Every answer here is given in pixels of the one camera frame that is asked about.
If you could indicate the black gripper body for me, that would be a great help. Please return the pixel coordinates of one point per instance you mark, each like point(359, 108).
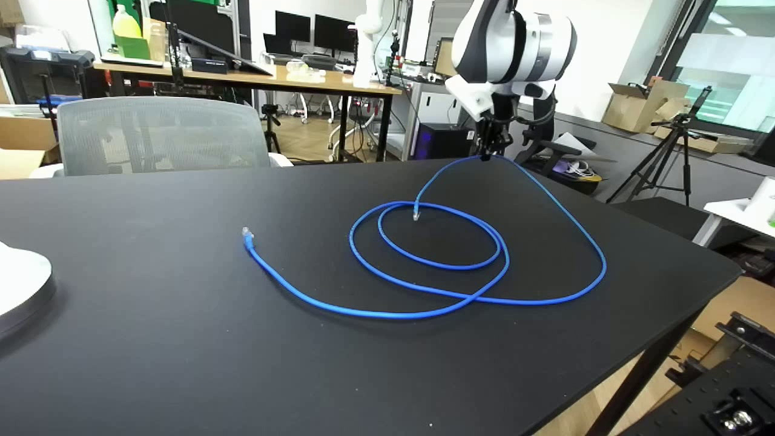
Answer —
point(494, 121)

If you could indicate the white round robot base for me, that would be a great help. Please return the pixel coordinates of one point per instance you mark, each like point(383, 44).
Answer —
point(25, 276)

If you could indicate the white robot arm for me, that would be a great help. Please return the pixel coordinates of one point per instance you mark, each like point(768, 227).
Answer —
point(503, 55)

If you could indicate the black office chair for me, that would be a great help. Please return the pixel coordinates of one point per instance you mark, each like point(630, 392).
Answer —
point(556, 156)

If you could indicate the open cardboard box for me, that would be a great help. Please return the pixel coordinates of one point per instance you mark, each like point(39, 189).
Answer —
point(632, 108)

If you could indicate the black computer monitor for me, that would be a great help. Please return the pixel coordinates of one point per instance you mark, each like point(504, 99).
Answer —
point(292, 28)
point(333, 33)

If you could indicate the wooden desk with black legs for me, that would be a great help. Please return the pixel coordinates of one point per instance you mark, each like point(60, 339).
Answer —
point(280, 80)

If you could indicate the white side table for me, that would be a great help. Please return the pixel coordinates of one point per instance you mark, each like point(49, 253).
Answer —
point(755, 214)

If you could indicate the black table leg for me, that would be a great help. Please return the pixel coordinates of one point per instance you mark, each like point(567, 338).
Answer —
point(646, 367)

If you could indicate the black perforated metal plate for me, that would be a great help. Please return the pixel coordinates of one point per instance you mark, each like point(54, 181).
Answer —
point(735, 395)

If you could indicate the grey mesh office chair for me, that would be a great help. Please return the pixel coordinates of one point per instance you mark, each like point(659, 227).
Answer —
point(159, 135)

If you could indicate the black camera tripod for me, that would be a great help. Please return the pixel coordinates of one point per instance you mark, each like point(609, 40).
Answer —
point(652, 165)

